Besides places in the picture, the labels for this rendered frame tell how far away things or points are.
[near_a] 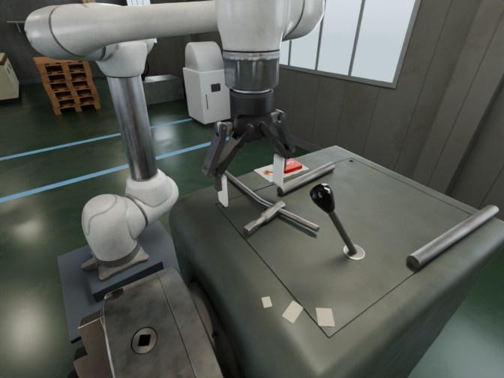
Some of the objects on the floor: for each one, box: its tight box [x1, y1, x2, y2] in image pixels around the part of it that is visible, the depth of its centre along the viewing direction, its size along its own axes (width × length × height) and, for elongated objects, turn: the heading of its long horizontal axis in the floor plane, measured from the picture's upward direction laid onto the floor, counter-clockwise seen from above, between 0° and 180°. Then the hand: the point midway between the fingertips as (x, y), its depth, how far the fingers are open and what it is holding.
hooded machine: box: [183, 41, 231, 127], centre depth 458 cm, size 66×56×130 cm
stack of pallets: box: [32, 57, 101, 115], centre depth 557 cm, size 130×90×93 cm
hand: (252, 189), depth 55 cm, fingers open, 13 cm apart
